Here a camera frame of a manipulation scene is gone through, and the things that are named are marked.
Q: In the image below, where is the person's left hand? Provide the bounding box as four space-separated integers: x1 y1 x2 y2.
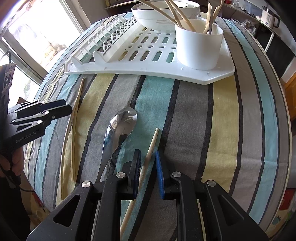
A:
0 146 24 178

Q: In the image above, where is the metal spoon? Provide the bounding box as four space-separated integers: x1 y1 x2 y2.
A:
96 107 137 182

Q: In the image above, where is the striped tablecloth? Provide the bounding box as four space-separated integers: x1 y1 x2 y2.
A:
24 17 292 236

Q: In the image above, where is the white plastic dish rack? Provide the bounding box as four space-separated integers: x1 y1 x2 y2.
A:
64 15 235 85

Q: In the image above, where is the white utensil cup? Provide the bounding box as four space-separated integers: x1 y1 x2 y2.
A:
175 18 224 70

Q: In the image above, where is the large white bowl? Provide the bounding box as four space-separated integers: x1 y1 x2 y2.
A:
131 0 201 34

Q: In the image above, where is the white electric kettle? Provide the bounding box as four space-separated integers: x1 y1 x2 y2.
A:
260 6 280 29

